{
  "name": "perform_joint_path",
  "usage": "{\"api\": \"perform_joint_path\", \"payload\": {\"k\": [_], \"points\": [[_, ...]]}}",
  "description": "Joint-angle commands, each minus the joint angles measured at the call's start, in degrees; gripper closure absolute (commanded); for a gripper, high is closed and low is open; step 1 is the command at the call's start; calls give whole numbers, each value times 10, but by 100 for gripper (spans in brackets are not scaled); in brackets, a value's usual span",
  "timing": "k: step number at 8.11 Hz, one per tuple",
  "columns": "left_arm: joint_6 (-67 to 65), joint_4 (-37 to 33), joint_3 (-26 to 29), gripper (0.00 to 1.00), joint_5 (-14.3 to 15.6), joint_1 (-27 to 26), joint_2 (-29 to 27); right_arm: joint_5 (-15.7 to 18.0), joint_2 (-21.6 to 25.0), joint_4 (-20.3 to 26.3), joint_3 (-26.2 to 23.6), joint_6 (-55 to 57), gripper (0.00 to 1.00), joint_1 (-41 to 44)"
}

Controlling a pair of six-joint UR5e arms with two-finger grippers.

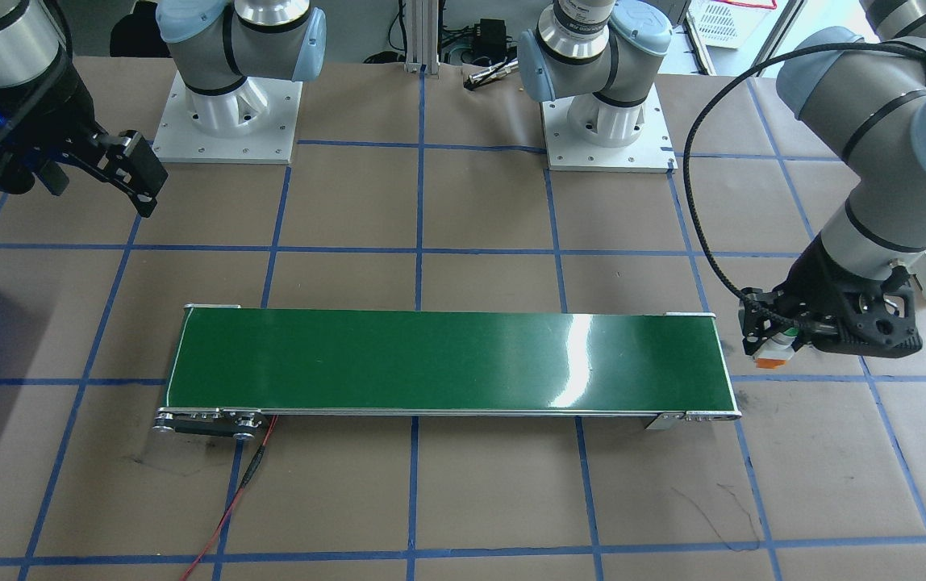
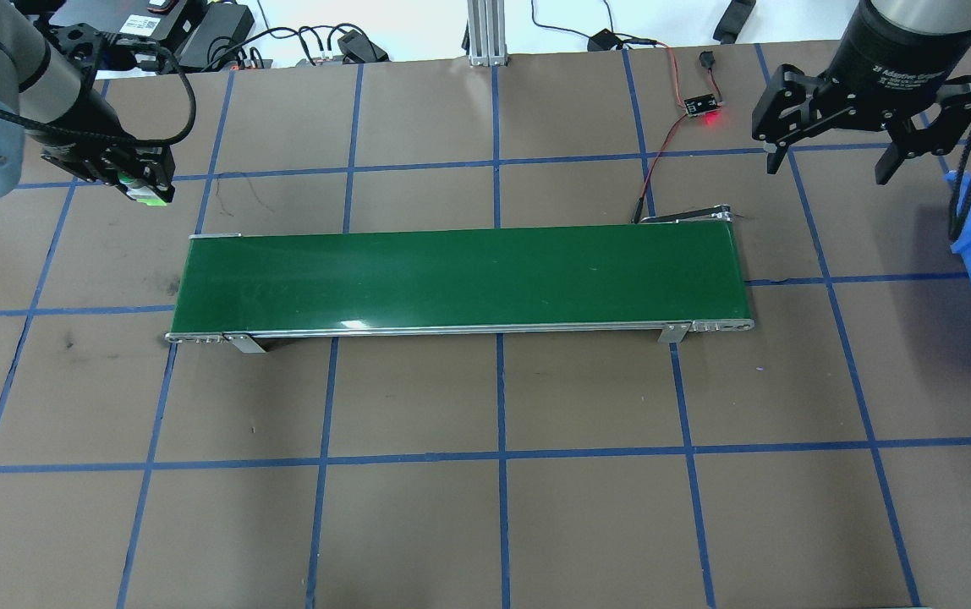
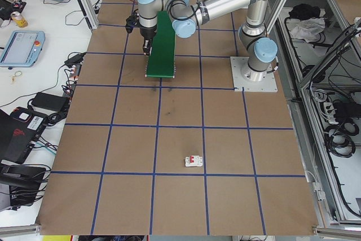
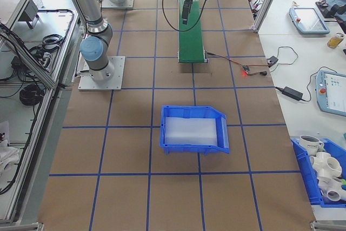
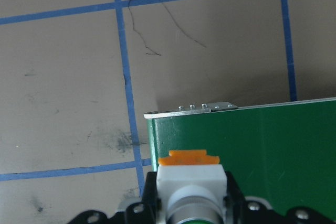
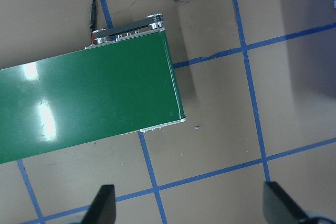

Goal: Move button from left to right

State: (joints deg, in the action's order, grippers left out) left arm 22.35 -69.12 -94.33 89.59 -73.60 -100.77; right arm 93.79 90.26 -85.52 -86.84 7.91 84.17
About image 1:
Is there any green belt conveyor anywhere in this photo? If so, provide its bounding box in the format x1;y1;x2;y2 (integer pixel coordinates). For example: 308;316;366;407
152;304;742;441

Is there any green push button switch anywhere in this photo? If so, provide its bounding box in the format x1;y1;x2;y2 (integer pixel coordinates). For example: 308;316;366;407
752;325;804;372

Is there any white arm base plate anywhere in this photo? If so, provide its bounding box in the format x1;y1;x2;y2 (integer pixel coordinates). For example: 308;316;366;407
541;85;672;173
154;71;302;165

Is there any silver metal tool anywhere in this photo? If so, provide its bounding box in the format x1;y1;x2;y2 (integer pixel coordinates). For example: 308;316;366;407
465;61;520;88

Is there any black power adapter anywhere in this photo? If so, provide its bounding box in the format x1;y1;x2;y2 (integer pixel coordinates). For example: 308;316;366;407
471;18;512;56

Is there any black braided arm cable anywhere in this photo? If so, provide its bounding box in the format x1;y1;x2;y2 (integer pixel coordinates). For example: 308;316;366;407
681;39;926;311

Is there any black bag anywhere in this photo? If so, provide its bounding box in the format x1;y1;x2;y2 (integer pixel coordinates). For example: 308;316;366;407
108;0;172;59

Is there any red black power cable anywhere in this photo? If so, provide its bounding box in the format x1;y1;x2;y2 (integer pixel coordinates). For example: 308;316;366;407
181;416;278;581

